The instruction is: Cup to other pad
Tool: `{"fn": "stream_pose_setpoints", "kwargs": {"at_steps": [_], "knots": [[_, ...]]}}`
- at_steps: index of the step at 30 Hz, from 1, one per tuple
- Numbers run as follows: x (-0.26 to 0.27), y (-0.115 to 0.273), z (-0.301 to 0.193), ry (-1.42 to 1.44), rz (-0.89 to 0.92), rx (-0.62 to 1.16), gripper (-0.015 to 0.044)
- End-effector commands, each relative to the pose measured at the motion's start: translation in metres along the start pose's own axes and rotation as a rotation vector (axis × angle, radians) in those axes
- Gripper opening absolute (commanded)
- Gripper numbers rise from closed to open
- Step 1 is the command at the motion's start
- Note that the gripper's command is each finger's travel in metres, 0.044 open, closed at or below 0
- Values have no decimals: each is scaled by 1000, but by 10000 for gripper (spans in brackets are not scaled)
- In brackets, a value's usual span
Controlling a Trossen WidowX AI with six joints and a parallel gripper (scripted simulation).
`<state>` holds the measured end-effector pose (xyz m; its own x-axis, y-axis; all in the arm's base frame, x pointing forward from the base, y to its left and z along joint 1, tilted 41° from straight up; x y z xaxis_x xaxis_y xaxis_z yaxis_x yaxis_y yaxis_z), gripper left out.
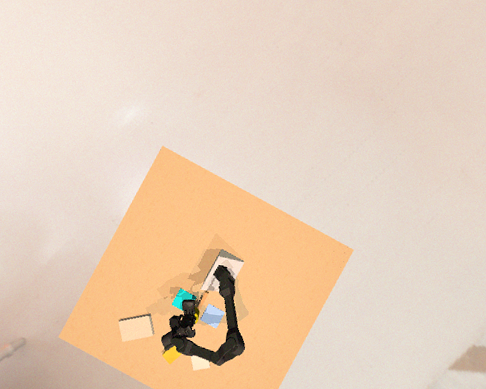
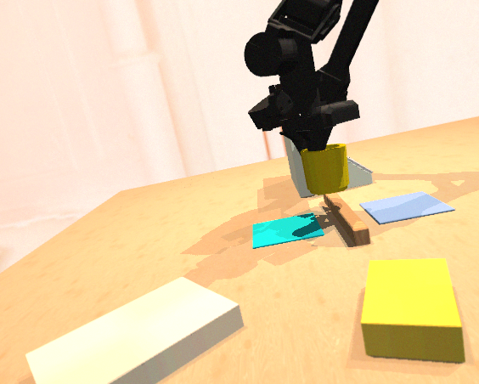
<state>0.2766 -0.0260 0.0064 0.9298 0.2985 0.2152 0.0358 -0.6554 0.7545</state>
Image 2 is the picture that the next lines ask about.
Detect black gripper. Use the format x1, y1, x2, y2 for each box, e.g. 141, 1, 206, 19
262, 69, 360, 155

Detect yellow cup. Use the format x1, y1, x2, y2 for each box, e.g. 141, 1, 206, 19
301, 144, 349, 195

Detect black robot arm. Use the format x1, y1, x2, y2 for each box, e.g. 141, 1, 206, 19
244, 0, 379, 130

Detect orange rectangular bar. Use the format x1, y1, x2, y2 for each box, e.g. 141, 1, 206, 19
323, 193, 371, 246

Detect yellow block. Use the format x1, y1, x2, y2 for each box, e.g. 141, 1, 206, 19
361, 258, 465, 363

